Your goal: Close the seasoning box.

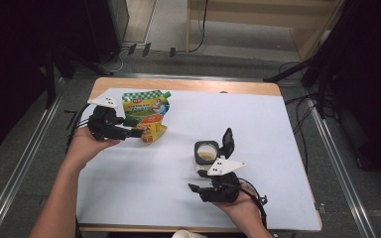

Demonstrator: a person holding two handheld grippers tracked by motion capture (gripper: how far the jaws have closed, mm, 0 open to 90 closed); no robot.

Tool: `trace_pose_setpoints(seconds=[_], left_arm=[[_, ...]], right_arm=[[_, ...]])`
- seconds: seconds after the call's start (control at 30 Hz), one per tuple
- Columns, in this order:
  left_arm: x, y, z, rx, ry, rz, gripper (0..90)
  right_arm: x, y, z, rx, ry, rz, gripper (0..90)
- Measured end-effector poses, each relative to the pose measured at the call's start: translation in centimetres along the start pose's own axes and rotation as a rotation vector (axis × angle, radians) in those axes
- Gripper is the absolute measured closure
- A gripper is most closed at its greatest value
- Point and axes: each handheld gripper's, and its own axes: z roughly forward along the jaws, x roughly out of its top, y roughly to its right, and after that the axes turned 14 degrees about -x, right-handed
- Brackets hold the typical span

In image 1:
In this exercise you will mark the light wooden shelf unit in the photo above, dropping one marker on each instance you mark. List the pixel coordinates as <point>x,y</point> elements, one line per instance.
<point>244,13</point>

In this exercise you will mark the person's left hand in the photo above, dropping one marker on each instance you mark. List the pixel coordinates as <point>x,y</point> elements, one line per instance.
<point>81,147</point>

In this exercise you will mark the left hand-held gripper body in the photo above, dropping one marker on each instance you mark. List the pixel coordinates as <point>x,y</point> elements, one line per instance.
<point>102,124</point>

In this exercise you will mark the small black bracket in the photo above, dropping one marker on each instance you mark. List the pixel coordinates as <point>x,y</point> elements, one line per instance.
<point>146,49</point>
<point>172,52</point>

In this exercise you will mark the grey cabinet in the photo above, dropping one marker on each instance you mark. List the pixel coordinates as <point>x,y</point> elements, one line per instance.
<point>119,20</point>

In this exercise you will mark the black cup with cream contents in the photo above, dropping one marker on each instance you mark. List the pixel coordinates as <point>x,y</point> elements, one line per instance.
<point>206,153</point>

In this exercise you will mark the yellow seasoning refill pouch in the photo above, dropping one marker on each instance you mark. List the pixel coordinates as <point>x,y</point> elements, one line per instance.
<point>147,112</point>

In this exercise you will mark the metal frame rail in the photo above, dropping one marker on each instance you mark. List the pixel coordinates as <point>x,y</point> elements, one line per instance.
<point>178,77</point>
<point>20,168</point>
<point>340,172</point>

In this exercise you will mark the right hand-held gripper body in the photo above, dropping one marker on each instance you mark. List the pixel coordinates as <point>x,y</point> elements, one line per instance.
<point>225,188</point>

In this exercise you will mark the white cup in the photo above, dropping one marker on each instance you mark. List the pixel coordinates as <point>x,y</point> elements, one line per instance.
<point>188,234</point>

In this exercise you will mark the black curtain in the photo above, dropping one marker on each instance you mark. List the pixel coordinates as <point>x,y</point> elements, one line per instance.
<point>13,66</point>
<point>370,82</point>

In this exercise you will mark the person's right hand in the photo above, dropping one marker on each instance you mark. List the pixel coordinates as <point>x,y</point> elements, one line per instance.
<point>244,211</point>

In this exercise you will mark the black stand leg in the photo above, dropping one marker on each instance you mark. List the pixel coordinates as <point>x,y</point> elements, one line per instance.
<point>79,61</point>
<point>287,71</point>

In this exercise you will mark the white table mat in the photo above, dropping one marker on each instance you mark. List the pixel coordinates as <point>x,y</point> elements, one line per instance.
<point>178,198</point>

